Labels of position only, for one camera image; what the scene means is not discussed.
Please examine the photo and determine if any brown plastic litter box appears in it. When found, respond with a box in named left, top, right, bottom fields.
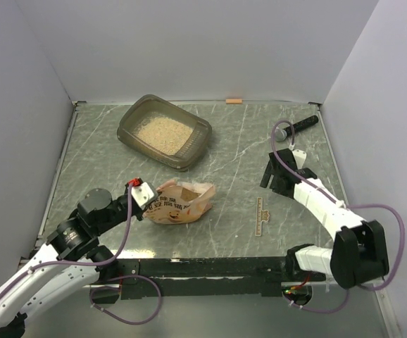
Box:
left=117, top=94, right=212, bottom=171

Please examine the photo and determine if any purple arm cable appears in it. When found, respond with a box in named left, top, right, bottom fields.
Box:
left=0, top=184, right=136, bottom=318
left=270, top=120, right=407, bottom=292

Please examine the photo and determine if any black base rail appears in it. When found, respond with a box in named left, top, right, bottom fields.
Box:
left=94, top=256, right=326, bottom=300

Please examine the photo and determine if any pink cat litter bag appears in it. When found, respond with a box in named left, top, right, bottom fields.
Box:
left=144, top=180, right=216, bottom=225

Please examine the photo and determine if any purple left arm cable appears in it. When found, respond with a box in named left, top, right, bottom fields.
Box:
left=0, top=184, right=136, bottom=318

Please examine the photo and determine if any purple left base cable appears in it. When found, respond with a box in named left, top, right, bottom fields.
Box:
left=89, top=274, right=163, bottom=324

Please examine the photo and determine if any small wooden comb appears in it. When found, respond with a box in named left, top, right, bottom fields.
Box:
left=255, top=197, right=270, bottom=237

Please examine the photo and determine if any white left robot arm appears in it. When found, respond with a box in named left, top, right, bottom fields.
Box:
left=0, top=180, right=158, bottom=337

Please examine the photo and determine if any black handheld microphone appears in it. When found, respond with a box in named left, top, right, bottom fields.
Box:
left=275, top=115, right=319, bottom=142

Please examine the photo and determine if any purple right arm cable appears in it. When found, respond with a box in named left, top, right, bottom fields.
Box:
left=270, top=120, right=407, bottom=292

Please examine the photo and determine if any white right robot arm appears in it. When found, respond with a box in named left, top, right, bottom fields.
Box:
left=260, top=149, right=389, bottom=289

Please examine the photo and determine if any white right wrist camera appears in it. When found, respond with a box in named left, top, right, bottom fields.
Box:
left=292, top=149, right=307, bottom=170

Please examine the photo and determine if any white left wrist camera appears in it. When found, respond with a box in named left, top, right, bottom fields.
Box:
left=126, top=177, right=158, bottom=209

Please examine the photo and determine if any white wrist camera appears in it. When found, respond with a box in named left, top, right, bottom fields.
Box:
left=126, top=177, right=158, bottom=209
left=292, top=149, right=307, bottom=170

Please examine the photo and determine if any orange tape piece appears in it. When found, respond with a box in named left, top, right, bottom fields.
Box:
left=225, top=99, right=243, bottom=104

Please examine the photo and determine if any beige cat litter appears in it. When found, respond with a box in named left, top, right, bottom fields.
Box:
left=135, top=116, right=194, bottom=156

